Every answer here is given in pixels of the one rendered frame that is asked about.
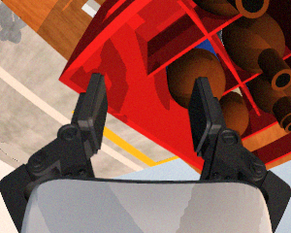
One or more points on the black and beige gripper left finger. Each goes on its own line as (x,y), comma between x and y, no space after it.
(76,141)

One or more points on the red crate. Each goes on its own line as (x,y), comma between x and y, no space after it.
(148,36)

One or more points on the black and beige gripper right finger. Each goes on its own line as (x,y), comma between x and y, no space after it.
(224,155)

